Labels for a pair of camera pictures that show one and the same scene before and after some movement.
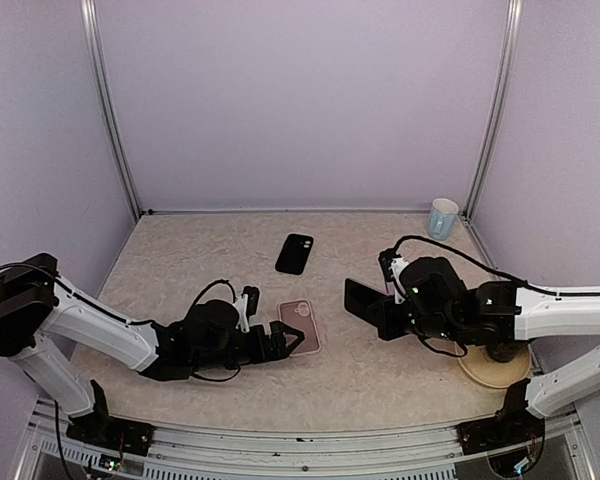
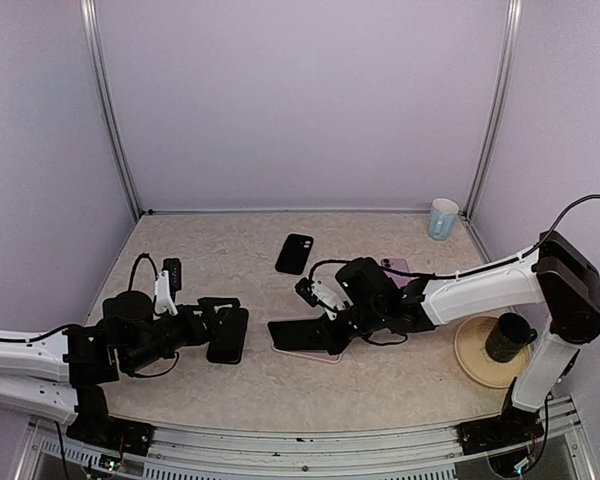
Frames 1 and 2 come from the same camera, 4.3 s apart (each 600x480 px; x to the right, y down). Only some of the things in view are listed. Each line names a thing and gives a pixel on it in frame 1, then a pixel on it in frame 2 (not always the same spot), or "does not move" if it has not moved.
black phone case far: [295, 253] does not move
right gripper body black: [392, 328] -> [338, 341]
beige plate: [491, 373] does not move
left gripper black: [275, 342] -> [197, 334]
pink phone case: [300, 315] -> [322, 355]
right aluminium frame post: [490, 139] does not move
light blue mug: [443, 216] does not move
